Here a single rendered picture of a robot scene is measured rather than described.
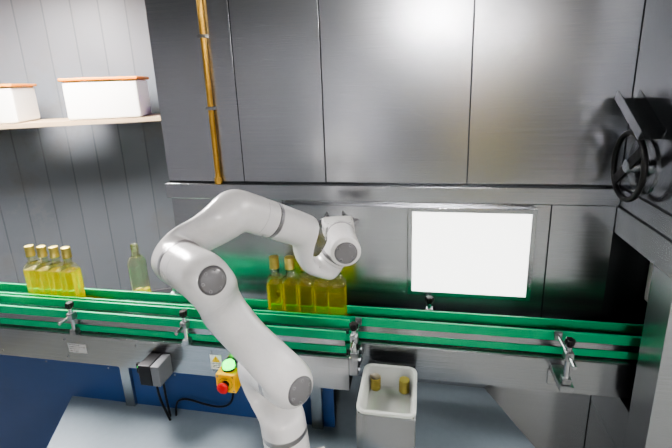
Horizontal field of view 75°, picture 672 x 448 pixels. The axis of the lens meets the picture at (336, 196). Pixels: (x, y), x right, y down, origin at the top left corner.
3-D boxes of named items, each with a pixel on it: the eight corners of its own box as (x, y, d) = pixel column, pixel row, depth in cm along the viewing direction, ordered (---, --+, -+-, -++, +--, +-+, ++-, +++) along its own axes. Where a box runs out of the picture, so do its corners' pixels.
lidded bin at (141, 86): (154, 113, 351) (149, 76, 343) (145, 117, 310) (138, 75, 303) (83, 116, 339) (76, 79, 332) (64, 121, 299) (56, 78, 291)
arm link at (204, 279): (289, 360, 120) (328, 385, 109) (259, 396, 115) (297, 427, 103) (187, 227, 96) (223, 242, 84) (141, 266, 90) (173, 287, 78)
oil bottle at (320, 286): (332, 326, 162) (330, 273, 156) (329, 334, 156) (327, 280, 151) (318, 325, 163) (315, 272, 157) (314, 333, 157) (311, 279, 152)
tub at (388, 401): (417, 389, 145) (417, 366, 143) (415, 442, 124) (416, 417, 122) (365, 384, 149) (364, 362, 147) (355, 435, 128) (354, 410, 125)
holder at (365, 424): (416, 398, 153) (416, 360, 149) (414, 465, 127) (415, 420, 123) (367, 393, 156) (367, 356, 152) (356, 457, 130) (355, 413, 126)
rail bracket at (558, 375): (560, 381, 142) (567, 319, 137) (577, 419, 127) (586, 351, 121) (544, 379, 143) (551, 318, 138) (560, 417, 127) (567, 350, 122)
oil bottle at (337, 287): (348, 327, 161) (346, 274, 155) (345, 335, 155) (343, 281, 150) (333, 326, 162) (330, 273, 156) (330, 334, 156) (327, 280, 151)
